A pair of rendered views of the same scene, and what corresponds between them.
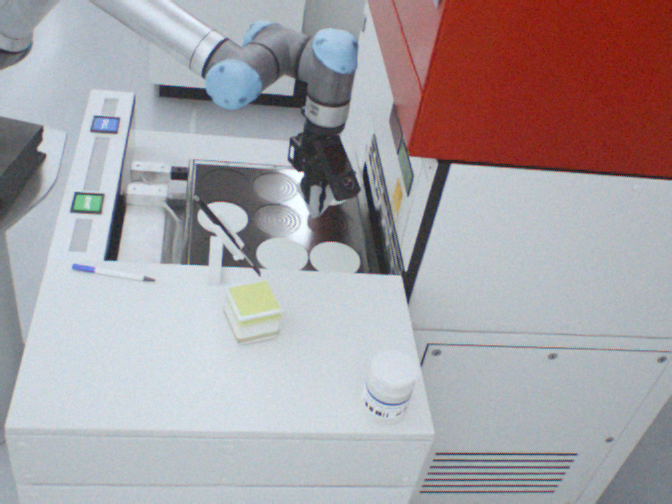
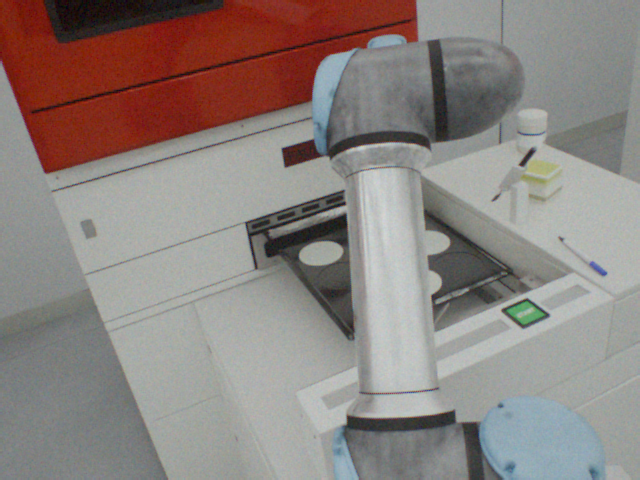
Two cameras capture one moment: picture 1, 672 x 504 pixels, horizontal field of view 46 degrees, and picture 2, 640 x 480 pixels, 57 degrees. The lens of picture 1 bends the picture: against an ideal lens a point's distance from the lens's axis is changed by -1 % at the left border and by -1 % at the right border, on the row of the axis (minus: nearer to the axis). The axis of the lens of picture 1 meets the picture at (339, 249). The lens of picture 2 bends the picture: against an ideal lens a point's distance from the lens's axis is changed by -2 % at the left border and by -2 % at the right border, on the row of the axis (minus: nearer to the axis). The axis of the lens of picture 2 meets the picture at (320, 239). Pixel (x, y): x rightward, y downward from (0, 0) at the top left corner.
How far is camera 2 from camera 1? 1.95 m
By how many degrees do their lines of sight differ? 75
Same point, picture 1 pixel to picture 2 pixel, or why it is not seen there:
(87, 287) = (610, 261)
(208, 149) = (270, 388)
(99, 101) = (342, 409)
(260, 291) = (531, 167)
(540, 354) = not seen: hidden behind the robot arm
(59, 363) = not seen: outside the picture
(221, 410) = (610, 180)
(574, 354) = not seen: hidden behind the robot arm
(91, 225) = (545, 299)
